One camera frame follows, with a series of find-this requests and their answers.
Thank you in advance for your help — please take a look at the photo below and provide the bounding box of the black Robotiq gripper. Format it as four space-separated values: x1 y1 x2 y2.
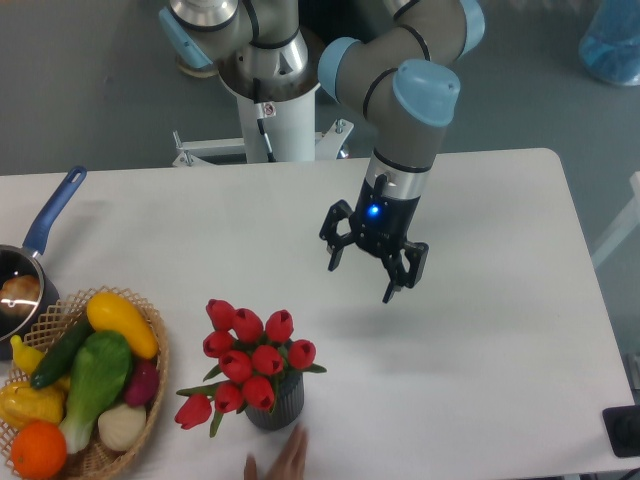
319 172 429 304

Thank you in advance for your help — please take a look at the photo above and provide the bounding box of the red tulip bouquet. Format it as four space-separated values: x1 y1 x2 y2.
174 299 326 437

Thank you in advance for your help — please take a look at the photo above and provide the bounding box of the dark grey ribbed vase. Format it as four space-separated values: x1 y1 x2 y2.
244 370 304 431

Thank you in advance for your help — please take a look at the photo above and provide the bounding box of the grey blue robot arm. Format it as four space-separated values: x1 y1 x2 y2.
159 1 485 297

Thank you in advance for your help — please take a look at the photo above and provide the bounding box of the person's hand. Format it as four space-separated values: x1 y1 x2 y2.
264 424 309 480

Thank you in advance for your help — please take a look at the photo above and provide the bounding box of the purple radish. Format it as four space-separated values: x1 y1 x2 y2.
123 360 160 407

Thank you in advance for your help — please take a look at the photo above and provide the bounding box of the yellow squash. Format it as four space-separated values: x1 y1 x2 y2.
86 292 159 360

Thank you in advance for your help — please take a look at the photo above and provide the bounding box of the green bok choy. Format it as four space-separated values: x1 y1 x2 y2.
59 330 133 455

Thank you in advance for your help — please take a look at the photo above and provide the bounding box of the black device at edge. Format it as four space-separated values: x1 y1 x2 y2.
602 405 640 458

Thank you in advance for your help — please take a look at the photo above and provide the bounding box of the woven wicker basket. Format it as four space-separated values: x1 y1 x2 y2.
1 286 169 479

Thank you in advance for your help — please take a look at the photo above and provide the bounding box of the blue transparent bag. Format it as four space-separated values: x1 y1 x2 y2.
578 0 639 86

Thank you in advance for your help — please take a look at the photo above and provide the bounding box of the white garlic bulb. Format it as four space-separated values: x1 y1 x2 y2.
98 403 146 452

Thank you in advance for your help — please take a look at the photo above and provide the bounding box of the green cucumber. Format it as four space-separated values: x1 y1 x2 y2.
30 319 94 390

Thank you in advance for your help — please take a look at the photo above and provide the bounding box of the bread roll in pan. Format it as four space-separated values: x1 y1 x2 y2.
1 275 41 318

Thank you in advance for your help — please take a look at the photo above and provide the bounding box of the yellow banana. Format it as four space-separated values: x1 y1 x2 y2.
9 335 71 393

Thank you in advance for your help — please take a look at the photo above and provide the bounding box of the yellow bell pepper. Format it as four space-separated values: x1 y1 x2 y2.
1 381 66 430

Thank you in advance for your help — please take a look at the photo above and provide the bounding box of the orange fruit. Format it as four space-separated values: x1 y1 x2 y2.
10 421 67 479

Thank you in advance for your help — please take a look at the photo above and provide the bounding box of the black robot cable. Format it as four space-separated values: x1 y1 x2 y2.
252 77 277 163

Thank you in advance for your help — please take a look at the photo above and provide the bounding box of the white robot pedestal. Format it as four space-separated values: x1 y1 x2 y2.
171 24 355 168

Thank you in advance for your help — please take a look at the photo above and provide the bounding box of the white frame at right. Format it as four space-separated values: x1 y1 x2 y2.
591 171 639 269

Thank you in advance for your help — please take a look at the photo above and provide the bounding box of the blue handled saucepan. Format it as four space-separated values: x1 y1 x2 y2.
1 166 87 361

